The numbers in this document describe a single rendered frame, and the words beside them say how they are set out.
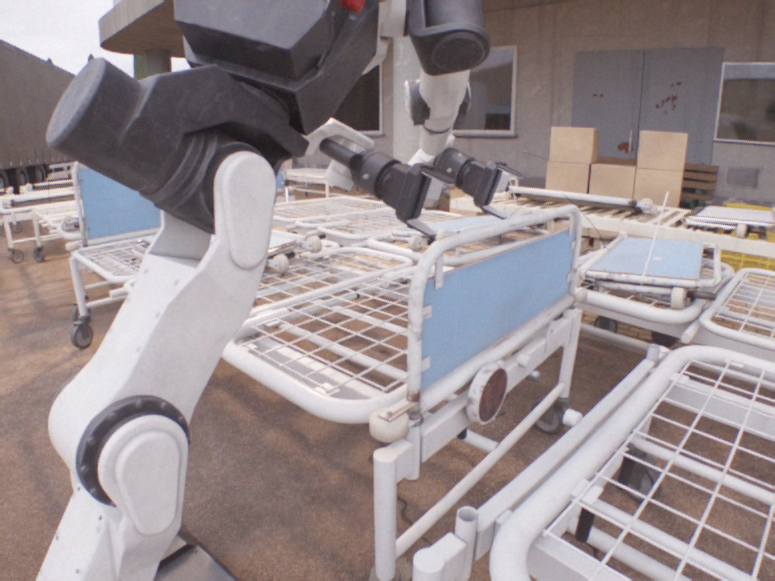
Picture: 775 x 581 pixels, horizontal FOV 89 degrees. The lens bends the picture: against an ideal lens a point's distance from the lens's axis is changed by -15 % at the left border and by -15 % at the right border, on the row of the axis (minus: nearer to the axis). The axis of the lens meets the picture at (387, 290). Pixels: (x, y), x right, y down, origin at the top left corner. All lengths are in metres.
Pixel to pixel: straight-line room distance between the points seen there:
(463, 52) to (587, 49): 6.48
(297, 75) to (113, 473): 0.51
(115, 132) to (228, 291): 0.22
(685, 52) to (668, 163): 2.70
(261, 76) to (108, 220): 1.95
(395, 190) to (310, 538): 0.86
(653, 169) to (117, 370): 4.21
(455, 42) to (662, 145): 3.77
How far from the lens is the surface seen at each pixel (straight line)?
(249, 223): 0.58
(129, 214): 2.53
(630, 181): 4.42
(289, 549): 1.24
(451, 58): 0.73
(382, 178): 0.91
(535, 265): 1.08
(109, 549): 0.69
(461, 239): 0.74
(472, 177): 1.13
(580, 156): 4.47
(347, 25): 0.66
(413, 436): 0.79
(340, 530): 1.26
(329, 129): 0.97
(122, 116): 0.54
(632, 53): 6.96
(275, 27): 0.57
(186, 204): 0.58
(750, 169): 6.68
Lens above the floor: 0.93
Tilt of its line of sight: 18 degrees down
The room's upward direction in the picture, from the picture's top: straight up
